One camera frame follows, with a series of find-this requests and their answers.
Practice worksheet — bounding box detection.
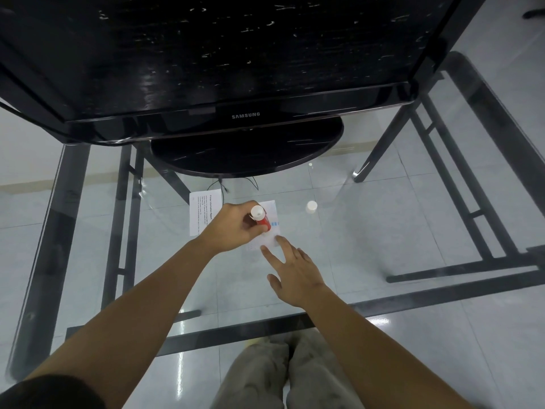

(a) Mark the person's right hand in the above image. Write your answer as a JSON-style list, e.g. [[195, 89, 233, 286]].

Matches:
[[260, 235, 331, 311]]

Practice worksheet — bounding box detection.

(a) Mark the person's left hand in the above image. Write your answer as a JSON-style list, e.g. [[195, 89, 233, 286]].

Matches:
[[200, 203, 268, 255]]

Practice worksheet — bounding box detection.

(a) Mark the red glue stick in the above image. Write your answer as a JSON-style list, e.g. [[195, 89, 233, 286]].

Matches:
[[250, 205, 272, 233]]

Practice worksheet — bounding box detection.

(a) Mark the white printed paper sheet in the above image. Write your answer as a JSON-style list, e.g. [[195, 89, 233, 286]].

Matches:
[[189, 189, 283, 252]]

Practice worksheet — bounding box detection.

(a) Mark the person's left forearm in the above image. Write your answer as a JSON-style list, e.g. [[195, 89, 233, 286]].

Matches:
[[23, 236, 223, 409]]

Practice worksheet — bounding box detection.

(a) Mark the person's right forearm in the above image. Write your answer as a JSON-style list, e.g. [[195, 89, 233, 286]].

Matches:
[[304, 285, 474, 409]]

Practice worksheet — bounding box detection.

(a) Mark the black oval monitor stand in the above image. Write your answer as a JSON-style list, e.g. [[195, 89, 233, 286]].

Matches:
[[150, 116, 345, 178]]

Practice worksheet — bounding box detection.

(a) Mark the person's left leg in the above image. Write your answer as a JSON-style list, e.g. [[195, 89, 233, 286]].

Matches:
[[212, 336, 291, 409]]

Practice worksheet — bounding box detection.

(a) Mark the person's leg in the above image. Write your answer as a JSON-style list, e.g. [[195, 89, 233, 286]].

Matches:
[[283, 329, 368, 409], [212, 336, 291, 409]]

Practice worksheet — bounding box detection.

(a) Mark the person's right leg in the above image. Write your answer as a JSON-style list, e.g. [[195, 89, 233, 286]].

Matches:
[[283, 329, 368, 409]]

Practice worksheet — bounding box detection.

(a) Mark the black flat monitor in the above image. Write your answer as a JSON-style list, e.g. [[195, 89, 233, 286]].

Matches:
[[0, 0, 489, 146]]

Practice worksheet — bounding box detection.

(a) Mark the black sleeve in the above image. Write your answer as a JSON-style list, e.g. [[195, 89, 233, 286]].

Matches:
[[0, 374, 112, 409]]

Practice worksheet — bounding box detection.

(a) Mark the thin black cable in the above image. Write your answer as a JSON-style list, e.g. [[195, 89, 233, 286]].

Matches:
[[207, 176, 259, 195]]

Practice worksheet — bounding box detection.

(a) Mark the black metal table frame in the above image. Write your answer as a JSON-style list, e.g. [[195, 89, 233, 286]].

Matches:
[[0, 51, 545, 380]]

